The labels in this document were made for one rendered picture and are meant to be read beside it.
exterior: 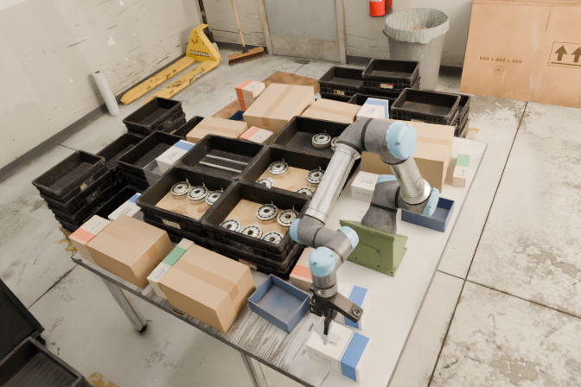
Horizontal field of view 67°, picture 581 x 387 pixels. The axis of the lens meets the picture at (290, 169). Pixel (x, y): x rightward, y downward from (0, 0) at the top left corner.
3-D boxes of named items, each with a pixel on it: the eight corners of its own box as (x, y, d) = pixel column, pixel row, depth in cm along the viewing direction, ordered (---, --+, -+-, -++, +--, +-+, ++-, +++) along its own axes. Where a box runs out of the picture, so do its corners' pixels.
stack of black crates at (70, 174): (103, 194, 344) (78, 149, 317) (129, 204, 330) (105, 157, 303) (60, 228, 319) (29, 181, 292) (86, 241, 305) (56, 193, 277)
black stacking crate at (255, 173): (341, 177, 216) (339, 159, 209) (315, 217, 197) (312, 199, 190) (271, 162, 234) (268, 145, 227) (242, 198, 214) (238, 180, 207)
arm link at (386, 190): (377, 204, 191) (385, 174, 191) (405, 212, 183) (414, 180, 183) (365, 200, 182) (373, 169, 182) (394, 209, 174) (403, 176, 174)
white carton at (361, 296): (371, 303, 171) (371, 289, 165) (361, 329, 163) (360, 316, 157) (324, 289, 179) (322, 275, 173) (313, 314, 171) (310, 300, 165)
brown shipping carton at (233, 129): (252, 143, 271) (246, 122, 261) (233, 164, 256) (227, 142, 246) (212, 136, 283) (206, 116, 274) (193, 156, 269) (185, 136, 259)
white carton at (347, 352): (373, 352, 155) (373, 339, 149) (360, 383, 147) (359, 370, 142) (323, 330, 165) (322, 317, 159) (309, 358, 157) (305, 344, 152)
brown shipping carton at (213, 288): (257, 290, 183) (249, 266, 173) (225, 333, 169) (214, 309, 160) (203, 267, 198) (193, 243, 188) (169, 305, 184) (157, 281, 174)
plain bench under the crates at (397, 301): (473, 231, 281) (488, 142, 239) (378, 490, 181) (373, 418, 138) (269, 174, 358) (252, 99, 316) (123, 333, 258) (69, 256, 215)
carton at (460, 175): (457, 157, 233) (459, 148, 229) (470, 158, 230) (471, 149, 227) (451, 186, 216) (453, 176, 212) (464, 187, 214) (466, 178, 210)
